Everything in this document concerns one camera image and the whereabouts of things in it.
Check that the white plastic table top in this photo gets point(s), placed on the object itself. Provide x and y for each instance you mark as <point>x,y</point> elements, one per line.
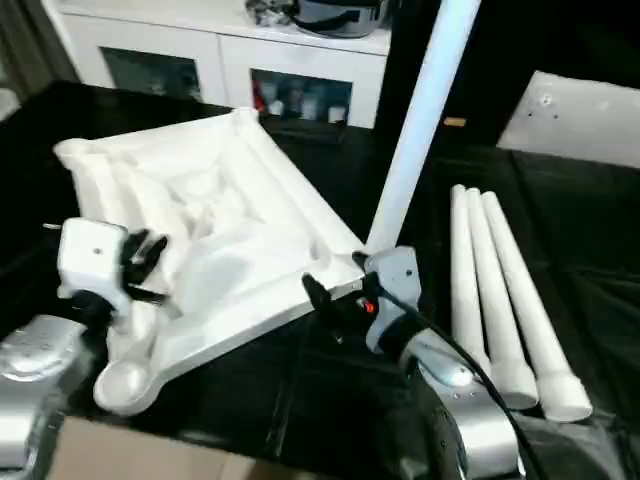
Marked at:
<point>240,240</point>

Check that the white table leg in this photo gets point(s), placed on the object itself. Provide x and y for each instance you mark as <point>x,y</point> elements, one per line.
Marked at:
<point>425,125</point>
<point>465,260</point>
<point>495,300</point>
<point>530,310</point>

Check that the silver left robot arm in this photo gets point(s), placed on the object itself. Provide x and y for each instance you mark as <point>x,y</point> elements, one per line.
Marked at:
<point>30,380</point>

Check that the small white cup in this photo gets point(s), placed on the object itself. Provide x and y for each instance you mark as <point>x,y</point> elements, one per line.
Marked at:
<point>276,107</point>
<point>337,115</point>

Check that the white jar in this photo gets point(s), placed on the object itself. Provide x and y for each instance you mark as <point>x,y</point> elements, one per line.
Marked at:
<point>310,107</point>

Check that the red packet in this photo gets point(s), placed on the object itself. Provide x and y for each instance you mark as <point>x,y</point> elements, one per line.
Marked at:
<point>257,95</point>

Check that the black cabinet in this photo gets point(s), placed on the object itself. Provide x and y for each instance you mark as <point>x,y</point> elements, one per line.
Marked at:
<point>405,65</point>

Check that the white glass-door cabinet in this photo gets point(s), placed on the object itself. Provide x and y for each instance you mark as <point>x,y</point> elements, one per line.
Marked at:
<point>150,35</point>

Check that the grey-brown curtain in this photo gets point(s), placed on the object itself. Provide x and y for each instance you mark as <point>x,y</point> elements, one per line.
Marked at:
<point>30,50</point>

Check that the white chair back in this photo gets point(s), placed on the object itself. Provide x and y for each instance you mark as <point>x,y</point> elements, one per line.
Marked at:
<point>575,120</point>

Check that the black tangled bundle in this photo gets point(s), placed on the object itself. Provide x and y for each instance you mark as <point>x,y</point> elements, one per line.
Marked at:
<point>267,12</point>

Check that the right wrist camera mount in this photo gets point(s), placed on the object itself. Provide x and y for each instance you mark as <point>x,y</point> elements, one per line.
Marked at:
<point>397,280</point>

